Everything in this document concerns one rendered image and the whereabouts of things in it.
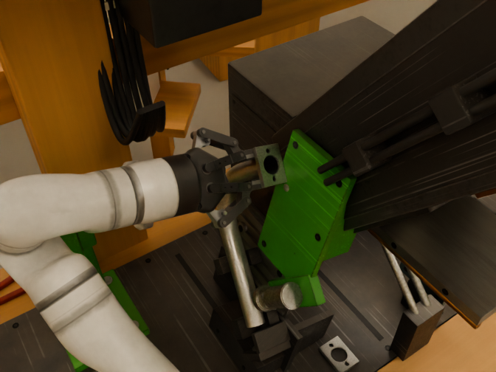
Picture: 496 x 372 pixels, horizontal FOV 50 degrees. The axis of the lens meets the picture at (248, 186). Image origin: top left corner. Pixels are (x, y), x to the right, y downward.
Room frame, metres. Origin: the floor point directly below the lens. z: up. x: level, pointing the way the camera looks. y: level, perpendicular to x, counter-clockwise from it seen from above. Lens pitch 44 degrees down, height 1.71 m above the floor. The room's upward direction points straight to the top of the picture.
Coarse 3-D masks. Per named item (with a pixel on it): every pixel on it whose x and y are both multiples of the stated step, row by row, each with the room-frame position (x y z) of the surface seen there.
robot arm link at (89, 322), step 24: (96, 288) 0.32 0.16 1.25; (48, 312) 0.29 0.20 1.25; (72, 312) 0.29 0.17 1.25; (96, 312) 0.29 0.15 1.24; (120, 312) 0.31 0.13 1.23; (72, 336) 0.27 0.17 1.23; (96, 336) 0.27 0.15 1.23; (120, 336) 0.28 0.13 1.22; (144, 336) 0.29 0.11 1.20; (96, 360) 0.26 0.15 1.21; (120, 360) 0.26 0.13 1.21; (144, 360) 0.26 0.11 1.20; (168, 360) 0.28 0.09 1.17
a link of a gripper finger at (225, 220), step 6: (246, 198) 0.49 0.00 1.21; (234, 204) 0.49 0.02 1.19; (240, 204) 0.48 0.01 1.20; (246, 204) 0.49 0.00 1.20; (228, 210) 0.47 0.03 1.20; (234, 210) 0.47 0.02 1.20; (240, 210) 0.48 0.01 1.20; (222, 216) 0.46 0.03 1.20; (228, 216) 0.46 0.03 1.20; (234, 216) 0.47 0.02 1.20; (222, 222) 0.45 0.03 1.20; (228, 222) 0.46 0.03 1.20; (216, 228) 0.46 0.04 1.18
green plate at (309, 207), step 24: (312, 144) 0.52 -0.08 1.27; (288, 168) 0.53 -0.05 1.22; (312, 168) 0.50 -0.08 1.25; (336, 168) 0.48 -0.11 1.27; (288, 192) 0.52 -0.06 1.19; (312, 192) 0.49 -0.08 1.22; (336, 192) 0.46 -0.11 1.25; (288, 216) 0.50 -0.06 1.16; (312, 216) 0.47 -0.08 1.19; (336, 216) 0.45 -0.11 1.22; (264, 240) 0.51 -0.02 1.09; (288, 240) 0.48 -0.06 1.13; (312, 240) 0.46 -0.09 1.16; (336, 240) 0.47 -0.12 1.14; (288, 264) 0.47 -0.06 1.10; (312, 264) 0.44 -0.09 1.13
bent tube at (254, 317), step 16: (272, 144) 0.56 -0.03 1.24; (256, 160) 0.53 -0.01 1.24; (272, 160) 0.55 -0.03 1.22; (240, 176) 0.55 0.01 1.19; (256, 176) 0.53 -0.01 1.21; (272, 176) 0.52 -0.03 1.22; (224, 208) 0.56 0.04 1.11; (224, 240) 0.53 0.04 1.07; (240, 240) 0.53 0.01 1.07; (240, 256) 0.51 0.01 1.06; (240, 272) 0.49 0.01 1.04; (240, 288) 0.47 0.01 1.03; (256, 320) 0.44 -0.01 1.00
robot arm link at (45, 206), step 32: (0, 192) 0.36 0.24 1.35; (32, 192) 0.37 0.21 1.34; (64, 192) 0.39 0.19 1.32; (96, 192) 0.40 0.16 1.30; (128, 192) 0.42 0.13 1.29; (0, 224) 0.34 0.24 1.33; (32, 224) 0.34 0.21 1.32; (64, 224) 0.36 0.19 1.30; (96, 224) 0.38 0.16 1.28; (128, 224) 0.41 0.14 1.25
